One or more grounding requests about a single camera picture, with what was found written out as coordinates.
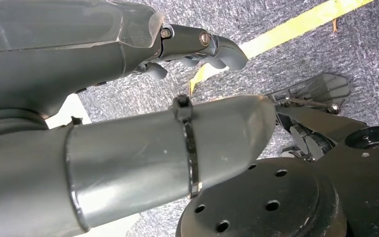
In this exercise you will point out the black perforated round disc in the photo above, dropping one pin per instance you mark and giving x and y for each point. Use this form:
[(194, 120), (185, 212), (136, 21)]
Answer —
[(258, 189)]

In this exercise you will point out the yellow floor tape marking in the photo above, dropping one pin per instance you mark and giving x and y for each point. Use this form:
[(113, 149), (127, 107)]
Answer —
[(291, 28)]

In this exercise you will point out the black ribbed foot plate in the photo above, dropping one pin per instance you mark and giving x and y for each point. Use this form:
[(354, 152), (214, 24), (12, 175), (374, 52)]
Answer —
[(326, 88)]

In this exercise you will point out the small orange floor scrap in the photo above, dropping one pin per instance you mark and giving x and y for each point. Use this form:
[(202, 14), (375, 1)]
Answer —
[(335, 25)]

